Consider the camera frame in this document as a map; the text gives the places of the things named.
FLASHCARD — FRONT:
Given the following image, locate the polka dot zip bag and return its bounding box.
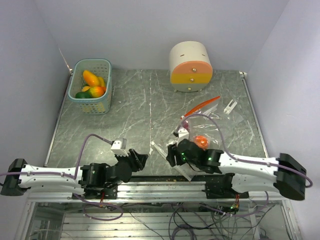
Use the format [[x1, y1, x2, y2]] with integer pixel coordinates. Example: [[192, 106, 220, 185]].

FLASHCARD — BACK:
[[151, 119, 223, 182]]

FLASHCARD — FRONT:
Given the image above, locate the clear red-zip bag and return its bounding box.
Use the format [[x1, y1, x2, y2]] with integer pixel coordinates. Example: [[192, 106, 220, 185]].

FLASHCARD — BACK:
[[180, 96, 244, 128]]

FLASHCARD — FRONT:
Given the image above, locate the dark green fake avocado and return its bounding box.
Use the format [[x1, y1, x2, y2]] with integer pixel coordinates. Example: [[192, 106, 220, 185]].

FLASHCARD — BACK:
[[75, 91, 92, 99]]

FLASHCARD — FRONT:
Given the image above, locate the yellow fake bell pepper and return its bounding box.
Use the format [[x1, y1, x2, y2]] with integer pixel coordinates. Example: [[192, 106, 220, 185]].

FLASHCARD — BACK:
[[97, 76, 106, 87]]

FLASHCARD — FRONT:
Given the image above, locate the peach coloured fake fruit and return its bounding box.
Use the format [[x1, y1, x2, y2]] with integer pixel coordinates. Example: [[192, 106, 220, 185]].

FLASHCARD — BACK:
[[81, 86, 91, 92]]

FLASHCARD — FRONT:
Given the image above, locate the yellow orange fake mango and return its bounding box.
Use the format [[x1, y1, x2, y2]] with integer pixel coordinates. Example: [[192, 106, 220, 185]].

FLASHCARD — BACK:
[[82, 70, 100, 87]]

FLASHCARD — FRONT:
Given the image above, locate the purple fake fruit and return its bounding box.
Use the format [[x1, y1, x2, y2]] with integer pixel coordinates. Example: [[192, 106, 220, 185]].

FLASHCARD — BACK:
[[182, 120, 191, 132]]

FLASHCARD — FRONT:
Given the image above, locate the orange green fake mango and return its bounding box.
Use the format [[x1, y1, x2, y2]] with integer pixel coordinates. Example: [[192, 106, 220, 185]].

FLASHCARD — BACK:
[[88, 86, 106, 98]]

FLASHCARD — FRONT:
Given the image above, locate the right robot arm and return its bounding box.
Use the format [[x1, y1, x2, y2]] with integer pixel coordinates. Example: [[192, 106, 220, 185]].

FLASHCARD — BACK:
[[166, 139, 307, 201]]

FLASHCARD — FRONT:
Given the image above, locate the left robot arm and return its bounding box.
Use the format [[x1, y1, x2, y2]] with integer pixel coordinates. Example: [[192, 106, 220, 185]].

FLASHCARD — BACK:
[[0, 148, 149, 199]]

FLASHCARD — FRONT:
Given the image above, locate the small white plastic clip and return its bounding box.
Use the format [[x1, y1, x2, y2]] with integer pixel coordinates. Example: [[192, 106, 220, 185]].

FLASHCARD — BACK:
[[223, 99, 238, 115]]

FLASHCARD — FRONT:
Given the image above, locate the round mini drawer cabinet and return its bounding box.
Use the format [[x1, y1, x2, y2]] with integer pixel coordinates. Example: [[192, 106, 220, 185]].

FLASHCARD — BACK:
[[169, 41, 213, 93]]

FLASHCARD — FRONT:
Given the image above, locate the teal plastic basket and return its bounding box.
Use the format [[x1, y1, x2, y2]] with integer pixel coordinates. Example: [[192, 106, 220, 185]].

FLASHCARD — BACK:
[[67, 58, 112, 115]]

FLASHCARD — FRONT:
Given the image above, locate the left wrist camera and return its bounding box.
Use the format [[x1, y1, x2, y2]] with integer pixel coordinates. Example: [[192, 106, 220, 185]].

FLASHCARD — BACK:
[[111, 138, 128, 157]]

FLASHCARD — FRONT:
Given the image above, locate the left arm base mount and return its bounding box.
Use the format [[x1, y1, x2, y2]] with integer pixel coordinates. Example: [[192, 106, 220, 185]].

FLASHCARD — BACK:
[[78, 183, 118, 200]]

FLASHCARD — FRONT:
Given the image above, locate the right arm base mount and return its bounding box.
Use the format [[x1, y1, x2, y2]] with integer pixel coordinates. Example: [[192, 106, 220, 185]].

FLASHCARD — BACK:
[[202, 173, 249, 199]]

